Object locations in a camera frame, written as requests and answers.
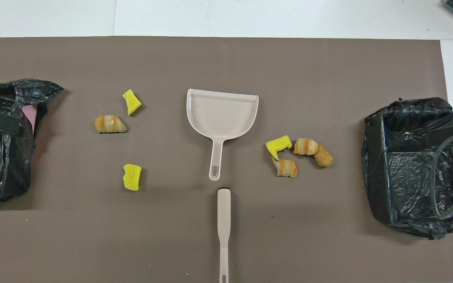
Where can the black bag lined rectangular bin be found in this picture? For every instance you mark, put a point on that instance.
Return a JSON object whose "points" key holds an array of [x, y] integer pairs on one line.
{"points": [[407, 184]]}

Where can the striped toy croissant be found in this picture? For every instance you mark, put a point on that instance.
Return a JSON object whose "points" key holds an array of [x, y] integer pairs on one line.
{"points": [[287, 168], [109, 124], [306, 147]]}

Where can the beige plastic dustpan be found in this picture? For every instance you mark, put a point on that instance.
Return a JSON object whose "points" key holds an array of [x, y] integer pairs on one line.
{"points": [[220, 116]]}

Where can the pink plastic bin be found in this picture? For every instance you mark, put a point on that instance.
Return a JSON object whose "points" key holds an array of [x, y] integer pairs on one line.
{"points": [[30, 118]]}

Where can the brown paper table mat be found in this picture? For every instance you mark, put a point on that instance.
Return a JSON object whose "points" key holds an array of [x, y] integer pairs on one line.
{"points": [[250, 63]]}

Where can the yellow wavy sponge piece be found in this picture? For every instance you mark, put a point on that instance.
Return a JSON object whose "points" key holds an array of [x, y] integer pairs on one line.
{"points": [[132, 179]]}

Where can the yellow trapezoid sponge piece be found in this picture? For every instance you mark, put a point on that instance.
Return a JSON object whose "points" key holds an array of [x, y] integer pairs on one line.
{"points": [[132, 104]]}

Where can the beige brush with black bristles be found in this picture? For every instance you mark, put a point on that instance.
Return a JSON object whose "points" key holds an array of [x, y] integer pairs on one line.
{"points": [[223, 212]]}

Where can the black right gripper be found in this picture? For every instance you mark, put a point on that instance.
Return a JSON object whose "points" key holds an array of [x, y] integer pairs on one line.
{"points": [[446, 137]]}

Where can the brown toy bread roll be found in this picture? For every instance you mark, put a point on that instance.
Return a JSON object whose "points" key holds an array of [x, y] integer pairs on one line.
{"points": [[323, 156]]}

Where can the yellow notched sponge piece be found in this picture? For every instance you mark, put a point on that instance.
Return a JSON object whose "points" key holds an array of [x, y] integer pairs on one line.
{"points": [[277, 144]]}

